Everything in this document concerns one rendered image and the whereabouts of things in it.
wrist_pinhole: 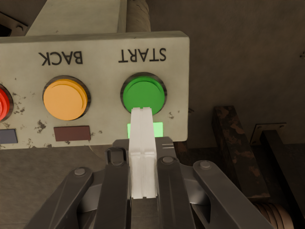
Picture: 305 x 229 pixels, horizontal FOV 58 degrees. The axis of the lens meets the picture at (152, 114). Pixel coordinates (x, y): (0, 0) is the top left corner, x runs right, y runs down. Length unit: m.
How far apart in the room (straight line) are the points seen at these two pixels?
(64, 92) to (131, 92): 0.06
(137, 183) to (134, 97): 0.12
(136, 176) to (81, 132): 0.15
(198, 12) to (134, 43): 0.65
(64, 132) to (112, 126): 0.05
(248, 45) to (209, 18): 0.18
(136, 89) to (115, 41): 0.05
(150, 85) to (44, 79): 0.10
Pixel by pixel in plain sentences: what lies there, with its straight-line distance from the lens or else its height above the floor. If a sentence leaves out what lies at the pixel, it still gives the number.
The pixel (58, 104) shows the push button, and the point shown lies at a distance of 0.27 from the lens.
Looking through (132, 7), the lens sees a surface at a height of 0.12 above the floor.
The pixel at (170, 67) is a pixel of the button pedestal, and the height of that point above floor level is 0.59.
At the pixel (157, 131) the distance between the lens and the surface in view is 0.29.
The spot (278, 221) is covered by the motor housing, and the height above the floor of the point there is 0.49.
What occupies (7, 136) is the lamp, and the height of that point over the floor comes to 0.61.
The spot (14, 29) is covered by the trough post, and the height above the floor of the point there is 0.01.
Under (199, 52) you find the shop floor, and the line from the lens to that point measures 0.96.
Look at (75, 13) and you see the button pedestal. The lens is 0.37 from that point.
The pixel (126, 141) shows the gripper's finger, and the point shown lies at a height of 0.69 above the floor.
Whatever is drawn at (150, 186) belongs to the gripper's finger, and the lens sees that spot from 0.16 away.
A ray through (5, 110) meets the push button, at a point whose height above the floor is 0.61.
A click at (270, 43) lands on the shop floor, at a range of 1.02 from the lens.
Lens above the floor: 0.81
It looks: 47 degrees down
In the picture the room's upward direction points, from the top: 176 degrees clockwise
